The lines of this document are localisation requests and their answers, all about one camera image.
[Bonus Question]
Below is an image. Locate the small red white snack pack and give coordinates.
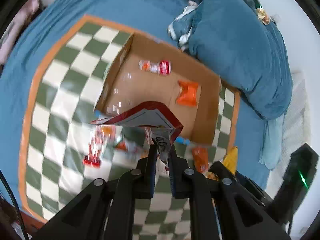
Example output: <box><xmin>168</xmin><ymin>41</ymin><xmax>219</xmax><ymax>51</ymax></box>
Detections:
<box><xmin>138</xmin><ymin>60</ymin><xmax>171</xmax><ymax>76</ymax></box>

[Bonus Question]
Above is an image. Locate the striped blue white cloth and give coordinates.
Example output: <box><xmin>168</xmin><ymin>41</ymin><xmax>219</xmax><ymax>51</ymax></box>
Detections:
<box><xmin>167</xmin><ymin>1</ymin><xmax>198</xmax><ymax>51</ymax></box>

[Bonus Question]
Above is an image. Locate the light blue folded cloth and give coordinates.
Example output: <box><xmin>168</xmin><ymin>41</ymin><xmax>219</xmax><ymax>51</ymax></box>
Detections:
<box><xmin>259</xmin><ymin>115</ymin><xmax>284</xmax><ymax>170</ymax></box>

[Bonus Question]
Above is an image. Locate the cardboard box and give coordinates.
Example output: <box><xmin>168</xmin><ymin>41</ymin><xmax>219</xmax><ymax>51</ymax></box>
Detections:
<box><xmin>95</xmin><ymin>33</ymin><xmax>220</xmax><ymax>145</ymax></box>

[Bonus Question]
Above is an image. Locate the pile of clothes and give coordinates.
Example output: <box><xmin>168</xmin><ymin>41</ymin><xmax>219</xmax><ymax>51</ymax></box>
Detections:
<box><xmin>1</xmin><ymin>0</ymin><xmax>42</xmax><ymax>68</ymax></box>

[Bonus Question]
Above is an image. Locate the yellow snack packet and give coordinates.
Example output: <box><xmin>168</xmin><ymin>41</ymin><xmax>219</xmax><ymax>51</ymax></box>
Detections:
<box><xmin>222</xmin><ymin>146</ymin><xmax>238</xmax><ymax>175</ymax></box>

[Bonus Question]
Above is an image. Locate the green white checkered mat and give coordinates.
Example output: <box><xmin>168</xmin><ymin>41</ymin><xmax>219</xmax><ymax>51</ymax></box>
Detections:
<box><xmin>18</xmin><ymin>15</ymin><xmax>240</xmax><ymax>239</ymax></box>

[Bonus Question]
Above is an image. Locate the green orange carrot snack pack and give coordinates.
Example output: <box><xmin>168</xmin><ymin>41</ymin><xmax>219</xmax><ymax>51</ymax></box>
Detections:
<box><xmin>102</xmin><ymin>125</ymin><xmax>143</xmax><ymax>154</ymax></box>

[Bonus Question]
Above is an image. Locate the orange snack packet on mat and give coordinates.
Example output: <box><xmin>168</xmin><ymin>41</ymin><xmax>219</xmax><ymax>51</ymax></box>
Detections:
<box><xmin>192</xmin><ymin>146</ymin><xmax>209</xmax><ymax>173</ymax></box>

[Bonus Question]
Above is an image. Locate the red white long snack pack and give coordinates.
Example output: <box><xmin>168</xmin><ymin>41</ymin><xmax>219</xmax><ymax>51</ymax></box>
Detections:
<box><xmin>82</xmin><ymin>126</ymin><xmax>107</xmax><ymax>168</ymax></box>

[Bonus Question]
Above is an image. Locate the blue bed sheet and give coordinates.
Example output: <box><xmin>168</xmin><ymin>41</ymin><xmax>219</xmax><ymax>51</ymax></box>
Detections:
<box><xmin>0</xmin><ymin>0</ymin><xmax>276</xmax><ymax>205</ymax></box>

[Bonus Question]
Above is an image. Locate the blue pillow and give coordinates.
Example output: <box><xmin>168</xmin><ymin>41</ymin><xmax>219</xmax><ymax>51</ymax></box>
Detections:
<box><xmin>188</xmin><ymin>0</ymin><xmax>292</xmax><ymax>120</ymax></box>

